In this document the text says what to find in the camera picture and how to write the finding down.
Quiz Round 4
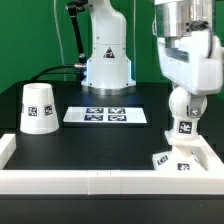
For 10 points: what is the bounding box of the white lamp base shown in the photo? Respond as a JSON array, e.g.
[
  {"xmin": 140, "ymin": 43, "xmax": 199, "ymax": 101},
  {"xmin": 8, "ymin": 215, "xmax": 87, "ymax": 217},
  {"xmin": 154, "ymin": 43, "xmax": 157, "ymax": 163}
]
[{"xmin": 152, "ymin": 131, "xmax": 208, "ymax": 172}]

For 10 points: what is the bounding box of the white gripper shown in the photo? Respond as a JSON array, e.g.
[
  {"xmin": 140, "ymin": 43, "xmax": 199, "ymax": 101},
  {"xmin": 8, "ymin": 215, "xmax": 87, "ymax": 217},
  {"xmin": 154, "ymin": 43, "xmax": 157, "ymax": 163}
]
[{"xmin": 157, "ymin": 30, "xmax": 223, "ymax": 118}]

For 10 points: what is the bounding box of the black cable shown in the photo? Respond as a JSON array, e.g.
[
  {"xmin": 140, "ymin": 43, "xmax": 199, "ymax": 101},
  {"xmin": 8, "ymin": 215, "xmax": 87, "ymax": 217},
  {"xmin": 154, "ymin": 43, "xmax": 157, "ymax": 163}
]
[{"xmin": 29, "ymin": 64, "xmax": 88, "ymax": 83}]

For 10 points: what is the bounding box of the white lamp shade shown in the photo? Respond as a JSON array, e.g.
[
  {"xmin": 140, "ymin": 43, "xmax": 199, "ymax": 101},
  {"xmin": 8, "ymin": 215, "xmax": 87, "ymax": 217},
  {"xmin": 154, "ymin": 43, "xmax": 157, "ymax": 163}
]
[{"xmin": 20, "ymin": 83, "xmax": 59, "ymax": 135}]

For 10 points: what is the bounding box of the white marker tag sheet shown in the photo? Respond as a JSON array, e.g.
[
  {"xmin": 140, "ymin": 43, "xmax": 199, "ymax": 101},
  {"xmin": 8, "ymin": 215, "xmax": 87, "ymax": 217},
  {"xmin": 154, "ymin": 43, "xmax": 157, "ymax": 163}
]
[{"xmin": 63, "ymin": 107, "xmax": 147, "ymax": 124}]

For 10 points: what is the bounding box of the white U-shaped border fence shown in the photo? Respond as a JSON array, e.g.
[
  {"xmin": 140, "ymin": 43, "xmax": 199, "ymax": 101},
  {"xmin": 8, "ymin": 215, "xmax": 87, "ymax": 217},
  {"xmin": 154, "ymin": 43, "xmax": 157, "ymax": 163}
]
[{"xmin": 0, "ymin": 134, "xmax": 224, "ymax": 195}]

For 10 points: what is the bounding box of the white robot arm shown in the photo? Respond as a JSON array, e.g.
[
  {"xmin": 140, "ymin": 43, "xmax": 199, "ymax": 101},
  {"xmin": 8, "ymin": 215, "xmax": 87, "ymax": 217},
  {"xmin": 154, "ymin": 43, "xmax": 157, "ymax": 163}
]
[{"xmin": 81, "ymin": 0, "xmax": 223, "ymax": 118}]

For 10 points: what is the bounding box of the white lamp bulb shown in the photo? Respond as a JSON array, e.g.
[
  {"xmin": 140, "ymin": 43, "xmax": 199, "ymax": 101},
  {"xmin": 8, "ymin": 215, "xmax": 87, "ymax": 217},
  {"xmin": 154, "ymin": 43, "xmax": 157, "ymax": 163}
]
[{"xmin": 169, "ymin": 87, "xmax": 198, "ymax": 139}]

